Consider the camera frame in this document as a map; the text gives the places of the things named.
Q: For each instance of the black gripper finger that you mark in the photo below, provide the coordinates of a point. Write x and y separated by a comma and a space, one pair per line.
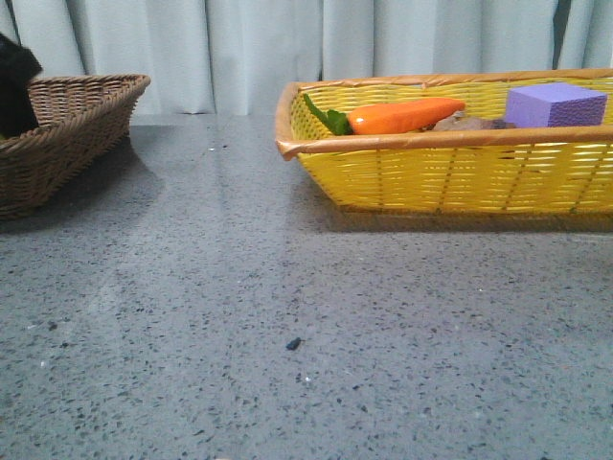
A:
18, 68

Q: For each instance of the brown wicker basket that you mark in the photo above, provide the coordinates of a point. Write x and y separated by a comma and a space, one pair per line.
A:
80, 118

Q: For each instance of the white pleated curtain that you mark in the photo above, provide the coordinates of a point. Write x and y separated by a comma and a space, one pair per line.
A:
235, 57

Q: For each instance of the orange toy carrot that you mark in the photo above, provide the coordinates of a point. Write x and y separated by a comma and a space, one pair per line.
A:
389, 118

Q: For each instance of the small black debris speck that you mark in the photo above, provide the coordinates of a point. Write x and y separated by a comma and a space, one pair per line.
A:
293, 344

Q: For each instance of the brown wrinkled toy piece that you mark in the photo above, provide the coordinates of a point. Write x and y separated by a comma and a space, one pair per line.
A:
460, 121

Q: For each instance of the purple foam block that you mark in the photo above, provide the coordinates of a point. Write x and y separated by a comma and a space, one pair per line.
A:
556, 104

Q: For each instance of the yellow woven basket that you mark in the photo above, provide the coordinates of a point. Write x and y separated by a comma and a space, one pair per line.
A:
551, 170

